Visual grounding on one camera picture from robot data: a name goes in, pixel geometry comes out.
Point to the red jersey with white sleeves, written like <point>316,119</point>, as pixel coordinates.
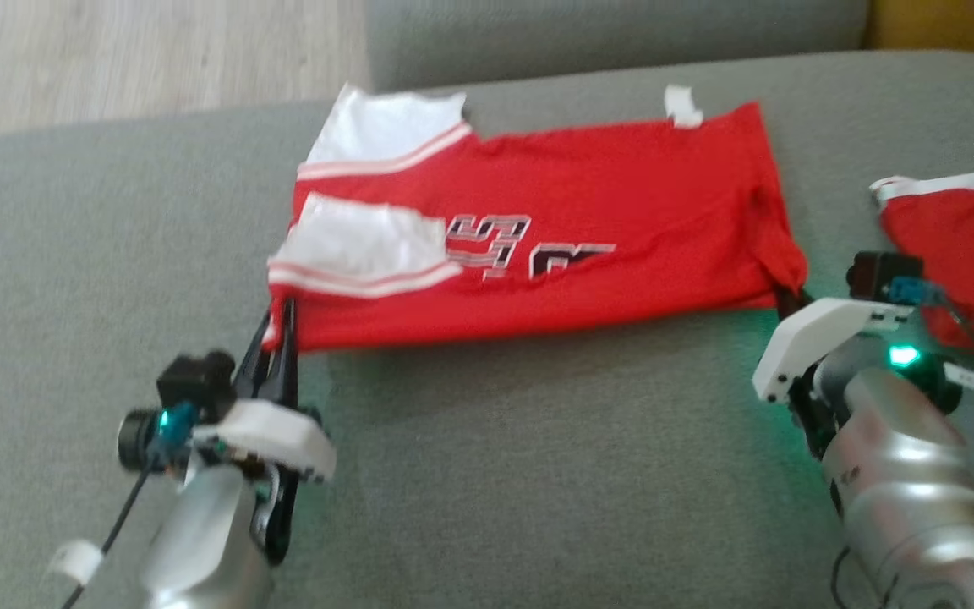
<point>605,220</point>

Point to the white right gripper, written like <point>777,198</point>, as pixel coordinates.
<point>817,334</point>

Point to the yellow and grey sofa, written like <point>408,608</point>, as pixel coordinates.
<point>952,25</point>

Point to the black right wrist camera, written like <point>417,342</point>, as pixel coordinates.
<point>880,275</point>

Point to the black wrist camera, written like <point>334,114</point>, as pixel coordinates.
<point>880,275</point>
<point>187,389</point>

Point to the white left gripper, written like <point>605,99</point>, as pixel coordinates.
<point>280,436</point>

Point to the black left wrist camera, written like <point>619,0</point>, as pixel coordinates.
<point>187,389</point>

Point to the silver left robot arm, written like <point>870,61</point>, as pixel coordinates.
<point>199,541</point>

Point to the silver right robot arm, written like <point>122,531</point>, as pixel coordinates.
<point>901,474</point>

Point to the large grey sofa seat cushion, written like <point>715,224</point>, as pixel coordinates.
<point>538,457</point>

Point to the red garment with white trim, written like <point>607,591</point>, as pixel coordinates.
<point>969,262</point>

